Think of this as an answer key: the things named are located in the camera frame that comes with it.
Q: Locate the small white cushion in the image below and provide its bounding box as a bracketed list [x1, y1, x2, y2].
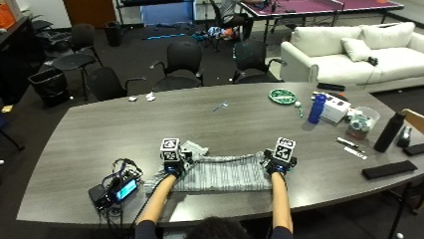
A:
[338, 37, 373, 63]

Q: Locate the black cable bundle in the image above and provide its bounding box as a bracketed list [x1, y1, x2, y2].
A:
[99, 157, 144, 189]

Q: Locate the orange box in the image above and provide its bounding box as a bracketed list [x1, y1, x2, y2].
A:
[0, 2, 17, 30]

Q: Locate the white marker cube left glove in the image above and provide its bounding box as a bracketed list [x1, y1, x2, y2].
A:
[159, 137, 183, 162]

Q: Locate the white marker cube right glove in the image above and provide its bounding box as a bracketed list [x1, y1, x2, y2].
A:
[271, 136, 297, 164]

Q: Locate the person's left hand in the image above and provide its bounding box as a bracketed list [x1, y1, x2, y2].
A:
[162, 150, 196, 179]

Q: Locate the large white cushion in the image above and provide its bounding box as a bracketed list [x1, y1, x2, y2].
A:
[358, 21, 417, 51]

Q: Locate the black remote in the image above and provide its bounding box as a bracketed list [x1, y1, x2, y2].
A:
[314, 82, 346, 93]

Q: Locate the white cardboard box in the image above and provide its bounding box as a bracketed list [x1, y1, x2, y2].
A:
[318, 96, 352, 124]

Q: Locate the long black flat case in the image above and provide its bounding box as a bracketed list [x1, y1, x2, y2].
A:
[360, 159, 418, 181]

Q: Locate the black and white marker pen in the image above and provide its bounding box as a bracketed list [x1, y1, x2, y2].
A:
[334, 136, 360, 149]

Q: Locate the black water bottle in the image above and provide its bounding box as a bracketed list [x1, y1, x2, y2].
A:
[372, 112, 406, 153]

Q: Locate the black square waste bin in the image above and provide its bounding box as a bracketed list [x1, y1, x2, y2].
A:
[26, 67, 71, 109]

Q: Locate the white sofa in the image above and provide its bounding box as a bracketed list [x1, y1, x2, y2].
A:
[278, 21, 424, 94]

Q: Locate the the person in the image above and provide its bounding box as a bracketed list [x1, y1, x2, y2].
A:
[132, 216, 294, 239]

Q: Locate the black round waste bin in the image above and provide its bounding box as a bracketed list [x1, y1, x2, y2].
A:
[103, 20, 123, 48]

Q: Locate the person's right hand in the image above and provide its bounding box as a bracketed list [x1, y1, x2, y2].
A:
[261, 148, 298, 176]

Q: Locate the dark wooden cabinet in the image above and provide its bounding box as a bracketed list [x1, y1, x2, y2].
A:
[0, 15, 47, 107]

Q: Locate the white marker cube glove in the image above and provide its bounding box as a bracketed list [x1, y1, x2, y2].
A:
[271, 136, 297, 164]
[159, 137, 183, 162]

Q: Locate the grey striped cloth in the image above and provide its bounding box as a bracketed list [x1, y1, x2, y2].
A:
[142, 139, 273, 197]

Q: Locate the blue water bottle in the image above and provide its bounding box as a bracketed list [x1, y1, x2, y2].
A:
[306, 94, 328, 125]

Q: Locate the short black flat case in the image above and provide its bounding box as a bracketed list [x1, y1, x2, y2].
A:
[401, 142, 424, 157]

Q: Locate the brown wooden door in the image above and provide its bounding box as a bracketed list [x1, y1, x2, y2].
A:
[61, 0, 118, 29]

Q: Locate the black office chair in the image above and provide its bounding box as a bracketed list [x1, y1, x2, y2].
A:
[228, 39, 288, 85]
[148, 40, 205, 94]
[83, 66, 150, 103]
[51, 23, 103, 101]

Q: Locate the black device with lit screen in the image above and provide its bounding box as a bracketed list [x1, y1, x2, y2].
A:
[87, 175, 142, 209]

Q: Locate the clear plastic container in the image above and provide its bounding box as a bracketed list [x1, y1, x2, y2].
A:
[344, 106, 381, 140]

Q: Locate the wooden chair back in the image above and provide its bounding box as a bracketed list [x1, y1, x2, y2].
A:
[399, 108, 424, 136]

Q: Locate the grey stapler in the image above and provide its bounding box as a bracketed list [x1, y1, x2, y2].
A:
[394, 124, 413, 148]

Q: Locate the purple table tennis table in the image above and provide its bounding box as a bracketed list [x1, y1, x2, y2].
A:
[236, 0, 405, 45]

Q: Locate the green patterned plate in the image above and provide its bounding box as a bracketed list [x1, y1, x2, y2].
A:
[267, 88, 297, 106]

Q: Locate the blue board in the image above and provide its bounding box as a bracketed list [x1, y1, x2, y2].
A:
[139, 0, 197, 27]

